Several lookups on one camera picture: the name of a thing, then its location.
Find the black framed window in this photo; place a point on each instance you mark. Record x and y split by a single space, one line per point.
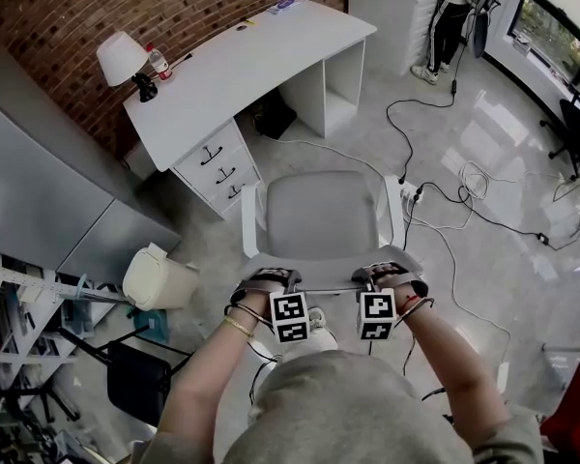
560 12

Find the red fabric item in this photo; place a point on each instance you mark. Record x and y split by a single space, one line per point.
575 404

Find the pale grey refrigerator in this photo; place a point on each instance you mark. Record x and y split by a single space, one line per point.
38 186

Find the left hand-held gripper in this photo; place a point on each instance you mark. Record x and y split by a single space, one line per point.
290 314

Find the person's left forearm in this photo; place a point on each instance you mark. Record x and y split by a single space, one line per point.
208 370

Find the black and grey standing fan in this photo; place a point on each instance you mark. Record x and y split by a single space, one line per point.
481 37

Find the person's right forearm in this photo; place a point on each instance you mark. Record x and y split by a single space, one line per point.
444 370

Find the white power strip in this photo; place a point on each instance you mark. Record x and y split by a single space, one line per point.
411 195

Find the black folding chair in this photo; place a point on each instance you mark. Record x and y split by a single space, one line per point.
135 380

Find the white bookcase cabinet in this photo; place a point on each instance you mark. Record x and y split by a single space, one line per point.
377 17

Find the person's left hand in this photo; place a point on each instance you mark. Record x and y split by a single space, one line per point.
258 294

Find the white curved desk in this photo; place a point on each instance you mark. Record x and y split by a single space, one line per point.
251 75

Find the person's white shoe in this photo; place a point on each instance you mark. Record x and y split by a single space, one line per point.
321 322

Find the white metal shelving rack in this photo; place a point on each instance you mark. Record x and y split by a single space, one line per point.
29 281

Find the clear bag with blue label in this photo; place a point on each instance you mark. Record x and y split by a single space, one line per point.
286 6

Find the black office chair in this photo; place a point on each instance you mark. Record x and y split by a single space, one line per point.
572 124

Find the red label water bottle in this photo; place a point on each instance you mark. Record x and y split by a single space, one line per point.
159 63

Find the white framed grey chair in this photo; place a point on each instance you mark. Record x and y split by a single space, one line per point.
319 211

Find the white shade table lamp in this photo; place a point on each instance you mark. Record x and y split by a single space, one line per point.
121 58

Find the black rectangular case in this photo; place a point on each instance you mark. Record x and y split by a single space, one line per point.
276 114

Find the teal storage box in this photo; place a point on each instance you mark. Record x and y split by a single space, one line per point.
150 324

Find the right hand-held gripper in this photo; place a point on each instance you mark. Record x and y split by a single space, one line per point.
377 314

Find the person's grey shirt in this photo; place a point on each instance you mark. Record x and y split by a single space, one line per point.
343 404

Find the cream plastic trash bin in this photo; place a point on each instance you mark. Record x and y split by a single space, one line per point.
159 278

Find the person's right hand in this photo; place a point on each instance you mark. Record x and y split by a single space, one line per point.
385 279

